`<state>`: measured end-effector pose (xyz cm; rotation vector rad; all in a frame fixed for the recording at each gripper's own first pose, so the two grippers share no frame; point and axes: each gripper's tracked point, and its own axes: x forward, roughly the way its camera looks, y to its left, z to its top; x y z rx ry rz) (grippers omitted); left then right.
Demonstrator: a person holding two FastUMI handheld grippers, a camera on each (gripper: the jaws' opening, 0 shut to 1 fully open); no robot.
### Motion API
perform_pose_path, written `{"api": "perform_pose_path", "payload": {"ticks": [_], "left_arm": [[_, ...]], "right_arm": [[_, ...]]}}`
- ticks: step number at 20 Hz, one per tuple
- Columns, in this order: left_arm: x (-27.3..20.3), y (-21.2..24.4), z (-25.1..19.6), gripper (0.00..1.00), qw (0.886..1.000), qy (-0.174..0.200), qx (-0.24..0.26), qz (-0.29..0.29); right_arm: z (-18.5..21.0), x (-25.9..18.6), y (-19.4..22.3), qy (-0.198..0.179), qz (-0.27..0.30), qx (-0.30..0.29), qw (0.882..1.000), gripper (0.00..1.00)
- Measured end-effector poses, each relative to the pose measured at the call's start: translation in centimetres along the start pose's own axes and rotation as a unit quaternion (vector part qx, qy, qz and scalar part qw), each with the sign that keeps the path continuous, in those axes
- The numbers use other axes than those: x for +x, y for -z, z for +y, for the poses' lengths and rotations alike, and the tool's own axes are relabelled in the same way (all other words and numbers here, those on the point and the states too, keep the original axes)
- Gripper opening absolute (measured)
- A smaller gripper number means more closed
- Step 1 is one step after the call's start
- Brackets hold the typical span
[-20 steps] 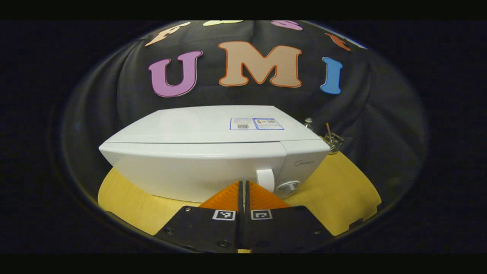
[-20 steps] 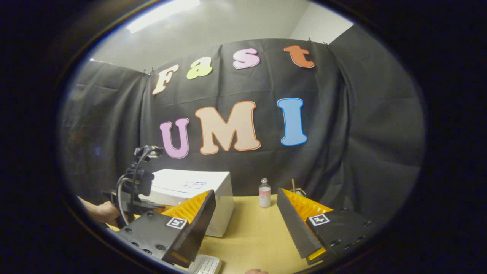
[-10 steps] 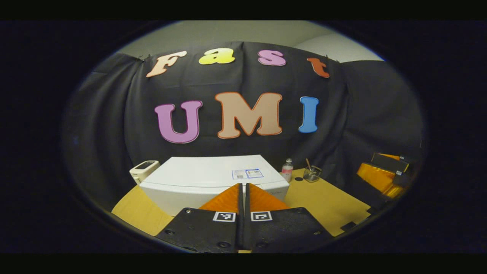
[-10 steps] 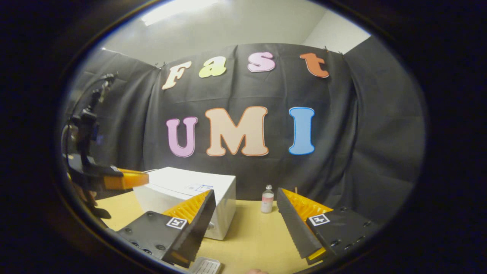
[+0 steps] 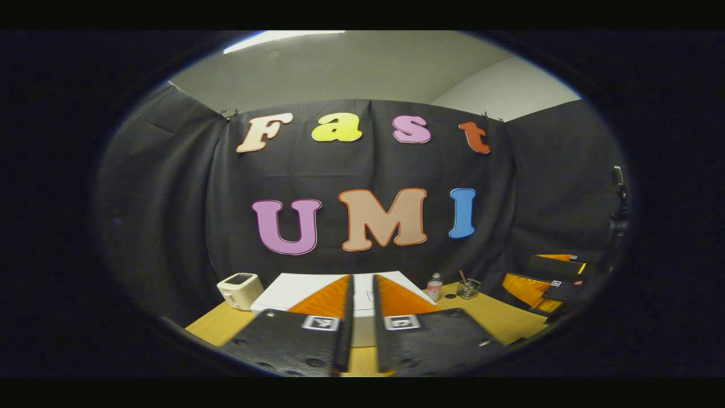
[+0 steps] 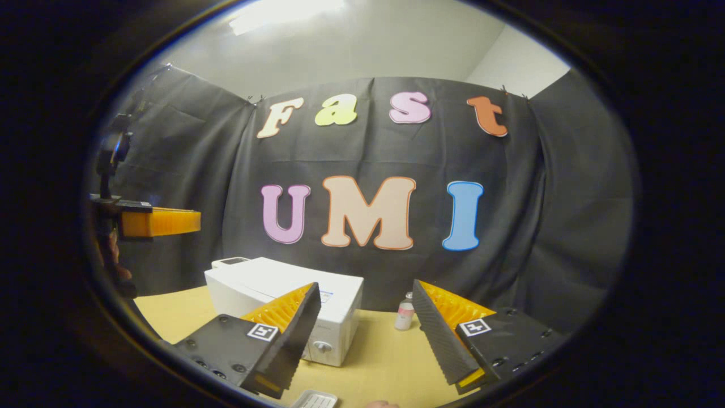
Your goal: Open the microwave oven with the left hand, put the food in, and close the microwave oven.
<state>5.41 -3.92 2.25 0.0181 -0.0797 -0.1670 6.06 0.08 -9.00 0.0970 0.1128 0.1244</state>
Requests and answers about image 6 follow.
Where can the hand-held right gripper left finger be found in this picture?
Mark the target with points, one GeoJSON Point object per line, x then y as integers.
{"type": "Point", "coordinates": [297, 334]}

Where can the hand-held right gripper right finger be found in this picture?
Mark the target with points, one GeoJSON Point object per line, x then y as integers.
{"type": "Point", "coordinates": [439, 334]}

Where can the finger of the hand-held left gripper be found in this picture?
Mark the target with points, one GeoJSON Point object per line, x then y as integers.
{"type": "Point", "coordinates": [164, 222]}

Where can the white microwave oven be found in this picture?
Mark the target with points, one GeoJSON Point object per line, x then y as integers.
{"type": "Point", "coordinates": [255, 289]}

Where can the small clear bottle pink label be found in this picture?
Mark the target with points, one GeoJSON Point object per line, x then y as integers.
{"type": "Point", "coordinates": [404, 314]}

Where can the white rectangular tray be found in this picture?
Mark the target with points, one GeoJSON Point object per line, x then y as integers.
{"type": "Point", "coordinates": [314, 400]}

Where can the white toaster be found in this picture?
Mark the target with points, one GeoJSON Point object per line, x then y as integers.
{"type": "Point", "coordinates": [232, 261]}

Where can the black backdrop cloth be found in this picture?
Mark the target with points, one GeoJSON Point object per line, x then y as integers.
{"type": "Point", "coordinates": [538, 226]}

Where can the small black cloth clip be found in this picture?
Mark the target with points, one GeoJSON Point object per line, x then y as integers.
{"type": "Point", "coordinates": [256, 100]}
{"type": "Point", "coordinates": [512, 92]}

